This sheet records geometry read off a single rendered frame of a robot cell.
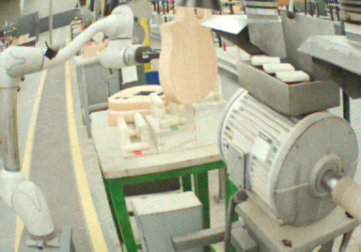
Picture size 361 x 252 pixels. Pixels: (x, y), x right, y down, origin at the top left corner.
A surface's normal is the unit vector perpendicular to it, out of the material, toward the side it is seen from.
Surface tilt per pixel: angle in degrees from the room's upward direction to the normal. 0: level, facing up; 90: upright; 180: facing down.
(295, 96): 90
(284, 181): 86
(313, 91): 90
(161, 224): 90
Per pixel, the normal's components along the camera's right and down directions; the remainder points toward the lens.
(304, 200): 0.15, 0.34
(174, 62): 0.84, 0.07
